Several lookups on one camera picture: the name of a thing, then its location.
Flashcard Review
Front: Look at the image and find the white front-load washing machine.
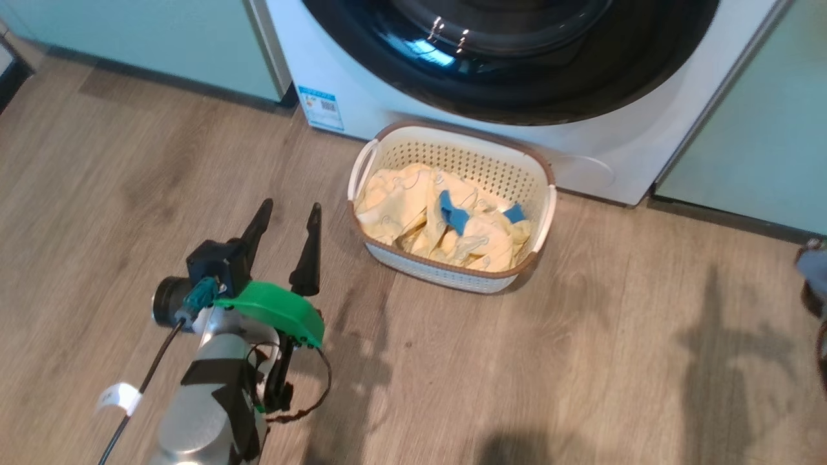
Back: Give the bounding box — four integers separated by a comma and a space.
265, 0, 792, 207

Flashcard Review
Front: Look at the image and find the white cable tag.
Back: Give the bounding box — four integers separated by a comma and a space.
97, 382, 141, 417

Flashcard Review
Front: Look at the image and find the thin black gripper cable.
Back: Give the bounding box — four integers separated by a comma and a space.
249, 342, 333, 424

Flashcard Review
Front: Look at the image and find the black round washer door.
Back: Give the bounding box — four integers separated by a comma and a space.
300, 0, 721, 127

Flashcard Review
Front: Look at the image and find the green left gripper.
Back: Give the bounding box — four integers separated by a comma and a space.
213, 198, 325, 414

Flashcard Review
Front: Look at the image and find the round white filter cover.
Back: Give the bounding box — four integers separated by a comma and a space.
556, 154, 616, 191

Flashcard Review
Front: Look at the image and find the mint green cabinet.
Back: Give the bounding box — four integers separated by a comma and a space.
653, 0, 827, 236
0, 0, 291, 104

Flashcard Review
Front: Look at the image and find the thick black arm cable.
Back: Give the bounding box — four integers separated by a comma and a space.
97, 316, 188, 465

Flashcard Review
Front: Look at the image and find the white basket brown rim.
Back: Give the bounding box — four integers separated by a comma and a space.
347, 119, 558, 295

